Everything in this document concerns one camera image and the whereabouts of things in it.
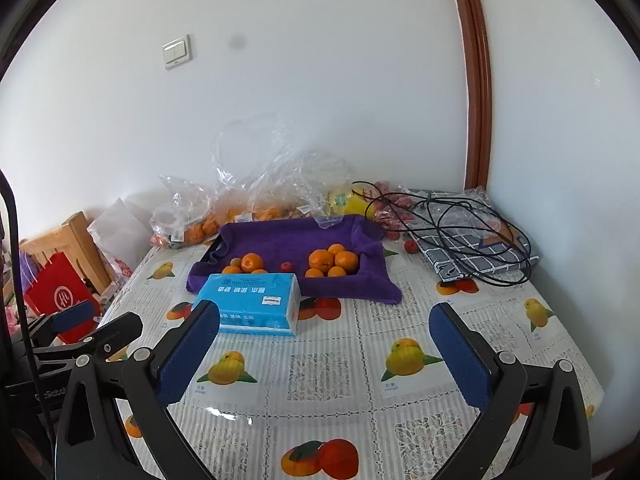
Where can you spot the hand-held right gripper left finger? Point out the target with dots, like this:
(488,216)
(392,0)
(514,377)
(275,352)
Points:
(187,355)

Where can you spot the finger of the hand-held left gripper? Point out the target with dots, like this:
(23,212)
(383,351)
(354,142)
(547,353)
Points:
(117,332)
(75,316)

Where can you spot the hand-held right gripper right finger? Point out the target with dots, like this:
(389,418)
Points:
(457,355)

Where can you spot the small greenish round fruit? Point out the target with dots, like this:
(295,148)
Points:
(235,265)

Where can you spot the small red fruit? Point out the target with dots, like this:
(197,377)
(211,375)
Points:
(410,248)
(286,266)

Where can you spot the small mandarin orange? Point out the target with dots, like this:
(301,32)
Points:
(336,271)
(314,273)
(336,249)

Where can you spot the bag of red fruits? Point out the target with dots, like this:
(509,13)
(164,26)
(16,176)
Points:
(395,217)

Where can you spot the red paper bag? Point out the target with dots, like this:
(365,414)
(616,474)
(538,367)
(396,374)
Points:
(55,285)

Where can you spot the purple bag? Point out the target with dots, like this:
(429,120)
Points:
(27,270)

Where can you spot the wooden chair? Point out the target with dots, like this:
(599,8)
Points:
(75,240)

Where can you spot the blue tissue pack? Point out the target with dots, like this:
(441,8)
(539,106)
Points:
(250,305)

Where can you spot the grey checked cloth package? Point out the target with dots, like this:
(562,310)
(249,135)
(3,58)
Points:
(480,260)

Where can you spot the white plastic bag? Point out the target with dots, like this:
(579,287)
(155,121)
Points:
(120,225)

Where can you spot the clear bag of mandarins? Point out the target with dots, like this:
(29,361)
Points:
(192,232)

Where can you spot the fruit print tablecloth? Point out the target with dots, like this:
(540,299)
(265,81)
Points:
(325,395)

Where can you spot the purple towel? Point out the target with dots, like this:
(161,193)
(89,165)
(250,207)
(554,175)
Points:
(280,240)

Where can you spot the clear bag of kumquats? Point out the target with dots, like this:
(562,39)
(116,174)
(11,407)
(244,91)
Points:
(240,210)

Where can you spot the yellow pomelo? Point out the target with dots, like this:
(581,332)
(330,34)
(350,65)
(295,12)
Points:
(350,205)

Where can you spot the crumpled clear plastic bag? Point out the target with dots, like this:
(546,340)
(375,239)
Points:
(320,170)

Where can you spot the brown wooden door frame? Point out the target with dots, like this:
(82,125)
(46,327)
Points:
(472,85)

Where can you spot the white light switch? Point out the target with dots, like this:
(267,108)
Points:
(176,52)

